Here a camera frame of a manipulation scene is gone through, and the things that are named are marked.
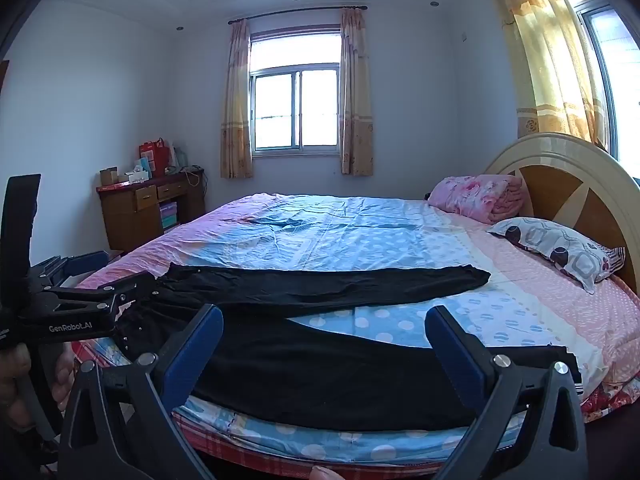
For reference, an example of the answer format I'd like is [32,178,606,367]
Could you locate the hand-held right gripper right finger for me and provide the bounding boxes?
[424,305,590,480]

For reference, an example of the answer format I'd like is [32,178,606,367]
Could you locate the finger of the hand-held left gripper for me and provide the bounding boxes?
[47,270,162,311]
[62,251,110,277]

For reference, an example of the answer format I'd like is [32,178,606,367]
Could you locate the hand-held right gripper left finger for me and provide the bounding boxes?
[56,304,224,480]

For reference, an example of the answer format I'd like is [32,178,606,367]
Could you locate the black pants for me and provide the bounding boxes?
[112,262,583,433]

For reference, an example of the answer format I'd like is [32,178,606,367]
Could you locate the person's left hand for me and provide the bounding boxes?
[0,345,77,431]

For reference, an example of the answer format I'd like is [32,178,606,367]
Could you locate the brown wooden desk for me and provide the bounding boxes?
[96,167,207,253]

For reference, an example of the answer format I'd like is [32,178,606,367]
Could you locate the teal white boxes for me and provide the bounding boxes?
[124,156,154,184]

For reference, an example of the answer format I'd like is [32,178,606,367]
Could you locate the red plaid mattress pad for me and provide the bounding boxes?
[75,340,531,480]

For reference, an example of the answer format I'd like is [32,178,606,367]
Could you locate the red gift bag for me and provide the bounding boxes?
[139,137,168,178]

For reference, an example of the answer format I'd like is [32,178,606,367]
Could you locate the grey patterned pillow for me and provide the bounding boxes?
[486,216,627,295]

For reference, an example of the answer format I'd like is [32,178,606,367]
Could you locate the blue pink dotted bedsheet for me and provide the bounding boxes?
[75,192,640,453]

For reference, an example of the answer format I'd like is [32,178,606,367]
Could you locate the pink pillow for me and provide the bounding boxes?
[427,174,525,226]

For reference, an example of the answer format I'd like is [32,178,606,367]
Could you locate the cream wooden bed headboard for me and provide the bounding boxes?
[482,132,640,296]

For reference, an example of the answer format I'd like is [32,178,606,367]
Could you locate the beige floral curtain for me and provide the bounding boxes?
[220,19,254,180]
[339,7,375,177]

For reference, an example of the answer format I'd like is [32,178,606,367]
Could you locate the small sliding window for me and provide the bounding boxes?
[248,32,342,157]

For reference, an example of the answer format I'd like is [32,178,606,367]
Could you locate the yellow patterned curtain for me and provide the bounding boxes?
[482,0,613,153]

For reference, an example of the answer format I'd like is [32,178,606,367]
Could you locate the black curtain rod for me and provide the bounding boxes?
[227,5,368,26]

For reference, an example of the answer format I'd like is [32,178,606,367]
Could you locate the large bright window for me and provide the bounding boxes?
[547,0,640,181]

